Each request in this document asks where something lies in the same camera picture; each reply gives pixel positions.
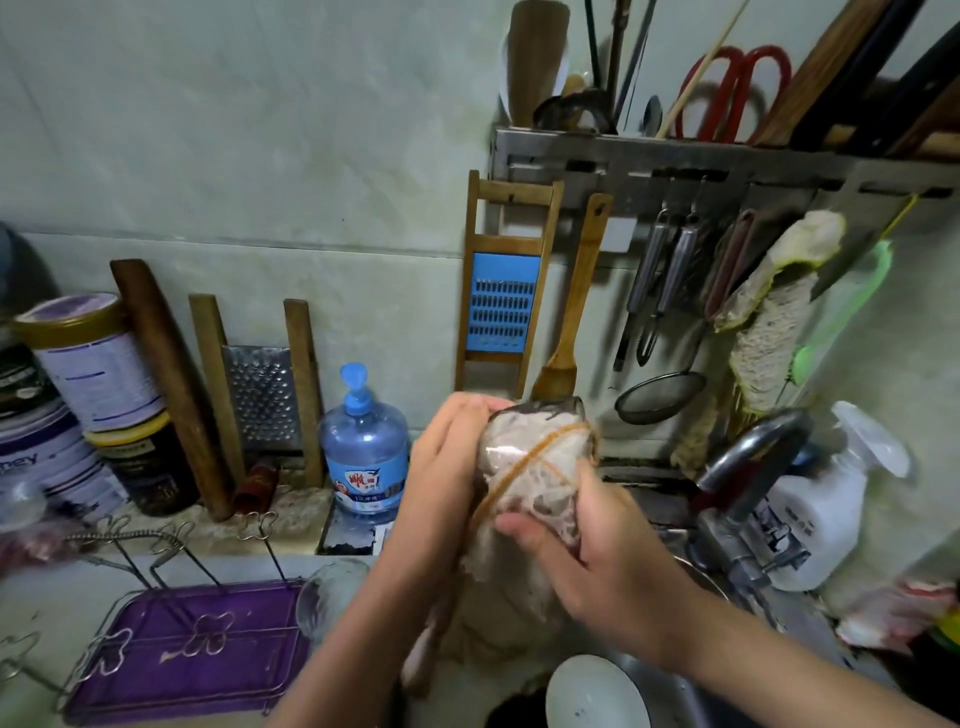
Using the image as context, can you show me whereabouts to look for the person's right hand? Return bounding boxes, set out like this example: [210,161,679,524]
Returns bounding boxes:
[495,457,725,669]

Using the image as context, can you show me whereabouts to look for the person's left hand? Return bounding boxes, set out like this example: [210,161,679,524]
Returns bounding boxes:
[382,393,519,602]

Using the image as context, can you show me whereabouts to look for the beige dish cloth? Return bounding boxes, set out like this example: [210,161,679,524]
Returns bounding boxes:
[432,397,602,669]

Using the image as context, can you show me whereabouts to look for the clear glass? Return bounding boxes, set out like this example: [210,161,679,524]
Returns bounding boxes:
[294,558,372,644]

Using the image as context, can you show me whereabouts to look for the person's left forearm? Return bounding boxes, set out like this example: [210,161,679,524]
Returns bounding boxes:
[270,577,452,728]

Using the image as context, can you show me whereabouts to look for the small blue water bottle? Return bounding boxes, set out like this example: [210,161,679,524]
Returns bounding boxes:
[319,363,413,522]

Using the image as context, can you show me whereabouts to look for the white plate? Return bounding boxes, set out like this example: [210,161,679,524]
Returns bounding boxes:
[544,652,654,728]

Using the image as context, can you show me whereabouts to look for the stainless steel sink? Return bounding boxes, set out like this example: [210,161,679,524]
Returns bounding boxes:
[397,457,857,728]

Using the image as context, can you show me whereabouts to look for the metal faucet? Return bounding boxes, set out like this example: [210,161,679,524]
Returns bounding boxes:
[693,408,815,579]

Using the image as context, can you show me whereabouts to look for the mesh strainer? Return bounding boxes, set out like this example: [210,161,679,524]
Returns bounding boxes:
[615,210,759,426]

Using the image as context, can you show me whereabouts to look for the wooden framed metal grater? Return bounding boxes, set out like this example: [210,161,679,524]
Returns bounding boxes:
[189,294,329,494]

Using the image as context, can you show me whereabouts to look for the white spray bottle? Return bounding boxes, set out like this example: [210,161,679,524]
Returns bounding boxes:
[757,399,912,593]

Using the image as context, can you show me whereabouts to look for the wooden slicer with blue blade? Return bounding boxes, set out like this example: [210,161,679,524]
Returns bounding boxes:
[454,169,567,399]

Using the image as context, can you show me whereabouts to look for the wooden spatula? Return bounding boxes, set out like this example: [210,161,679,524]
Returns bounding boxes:
[528,192,617,404]

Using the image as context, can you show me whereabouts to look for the pink and white plastic bag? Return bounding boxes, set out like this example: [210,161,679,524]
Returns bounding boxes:
[835,577,959,654]

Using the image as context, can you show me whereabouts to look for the wooden rolling pin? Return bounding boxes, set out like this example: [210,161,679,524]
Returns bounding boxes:
[109,258,237,521]

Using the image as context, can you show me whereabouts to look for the hanging loofah sponge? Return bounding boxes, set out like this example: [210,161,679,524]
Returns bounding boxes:
[712,210,849,425]

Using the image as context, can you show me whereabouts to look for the metal peeler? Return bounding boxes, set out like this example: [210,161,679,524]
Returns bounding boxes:
[636,213,704,368]
[612,207,674,374]

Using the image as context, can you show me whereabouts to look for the purple plastic tray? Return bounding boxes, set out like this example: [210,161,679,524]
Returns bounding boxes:
[63,580,312,722]

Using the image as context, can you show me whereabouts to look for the stack of labelled tin cans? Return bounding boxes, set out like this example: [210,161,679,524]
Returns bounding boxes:
[0,292,197,527]

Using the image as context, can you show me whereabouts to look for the dark metal ladle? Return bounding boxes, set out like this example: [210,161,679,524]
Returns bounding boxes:
[532,87,620,137]

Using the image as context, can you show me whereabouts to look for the plastic bag with red contents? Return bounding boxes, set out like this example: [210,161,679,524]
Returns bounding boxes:
[0,510,77,584]

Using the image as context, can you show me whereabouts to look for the wooden scoop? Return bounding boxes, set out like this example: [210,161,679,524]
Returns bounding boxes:
[502,0,572,129]

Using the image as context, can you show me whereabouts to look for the bundle of dark chopsticks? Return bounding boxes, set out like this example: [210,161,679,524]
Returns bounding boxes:
[582,0,659,134]

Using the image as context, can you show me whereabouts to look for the bamboo skewer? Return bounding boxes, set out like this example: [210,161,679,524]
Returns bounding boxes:
[657,0,752,141]

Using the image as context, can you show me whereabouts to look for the metal wire cup rack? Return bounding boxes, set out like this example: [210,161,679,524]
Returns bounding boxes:
[0,510,317,728]

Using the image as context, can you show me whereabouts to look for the wall mounted metal utensil rack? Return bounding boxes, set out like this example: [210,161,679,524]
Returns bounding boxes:
[492,124,960,230]

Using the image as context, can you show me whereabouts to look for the red handled scissors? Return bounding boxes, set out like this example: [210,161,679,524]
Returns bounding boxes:
[670,45,794,144]

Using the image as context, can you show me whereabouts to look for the brown handled knife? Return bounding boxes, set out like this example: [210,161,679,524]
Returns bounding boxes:
[892,75,960,159]
[750,0,894,147]

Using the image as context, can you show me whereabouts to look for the black handled knife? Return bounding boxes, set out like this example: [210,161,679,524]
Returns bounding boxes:
[795,0,929,152]
[855,22,960,155]

